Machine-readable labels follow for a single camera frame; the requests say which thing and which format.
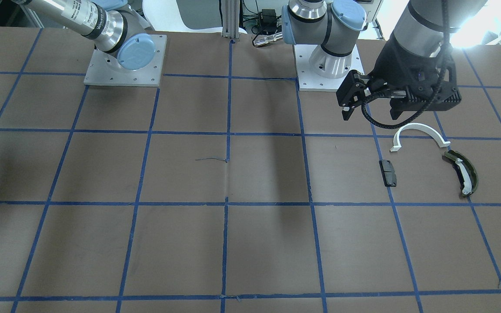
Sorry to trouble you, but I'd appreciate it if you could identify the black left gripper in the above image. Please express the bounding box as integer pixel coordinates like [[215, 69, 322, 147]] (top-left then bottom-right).
[[336, 41, 461, 121]]

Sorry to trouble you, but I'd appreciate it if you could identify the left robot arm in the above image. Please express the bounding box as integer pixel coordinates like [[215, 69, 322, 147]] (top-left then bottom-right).
[[282, 0, 485, 129]]

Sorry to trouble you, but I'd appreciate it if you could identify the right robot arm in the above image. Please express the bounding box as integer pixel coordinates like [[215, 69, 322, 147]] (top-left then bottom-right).
[[15, 0, 156, 70]]

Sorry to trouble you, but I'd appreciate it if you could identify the black brake pad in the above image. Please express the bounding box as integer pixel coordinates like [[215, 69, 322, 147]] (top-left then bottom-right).
[[378, 159, 397, 187]]

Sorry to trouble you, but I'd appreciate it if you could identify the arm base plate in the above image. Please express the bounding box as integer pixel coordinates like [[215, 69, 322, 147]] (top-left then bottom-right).
[[294, 44, 364, 92], [84, 34, 167, 87]]

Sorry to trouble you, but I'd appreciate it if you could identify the white curved plastic bracket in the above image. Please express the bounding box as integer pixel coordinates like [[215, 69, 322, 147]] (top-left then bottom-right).
[[389, 123, 451, 152]]

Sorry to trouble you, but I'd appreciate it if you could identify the aluminium frame post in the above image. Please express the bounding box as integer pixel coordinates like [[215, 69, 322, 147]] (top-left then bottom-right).
[[219, 0, 240, 41]]

